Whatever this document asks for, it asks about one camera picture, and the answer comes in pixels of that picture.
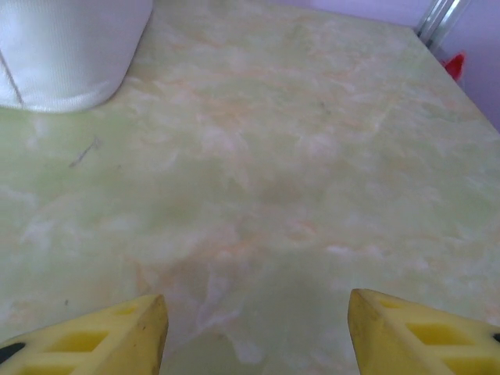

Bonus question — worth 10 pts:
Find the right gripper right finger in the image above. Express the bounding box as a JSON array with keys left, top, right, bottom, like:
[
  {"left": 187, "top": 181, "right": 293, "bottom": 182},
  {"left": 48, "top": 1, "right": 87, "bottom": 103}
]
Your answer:
[{"left": 348, "top": 287, "right": 500, "bottom": 375}]

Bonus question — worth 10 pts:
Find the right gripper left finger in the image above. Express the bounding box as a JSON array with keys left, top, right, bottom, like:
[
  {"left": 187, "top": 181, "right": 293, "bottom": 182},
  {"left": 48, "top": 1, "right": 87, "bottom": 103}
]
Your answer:
[{"left": 0, "top": 293, "right": 170, "bottom": 375}]

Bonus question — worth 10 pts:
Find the white zip case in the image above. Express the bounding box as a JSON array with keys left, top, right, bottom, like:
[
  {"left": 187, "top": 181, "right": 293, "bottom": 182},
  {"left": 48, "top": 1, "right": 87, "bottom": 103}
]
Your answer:
[{"left": 0, "top": 0, "right": 154, "bottom": 114}]

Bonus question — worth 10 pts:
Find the aluminium frame post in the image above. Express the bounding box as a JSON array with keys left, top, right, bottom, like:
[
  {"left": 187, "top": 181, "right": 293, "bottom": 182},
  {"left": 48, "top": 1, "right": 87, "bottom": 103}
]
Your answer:
[{"left": 415, "top": 0, "right": 464, "bottom": 45}]

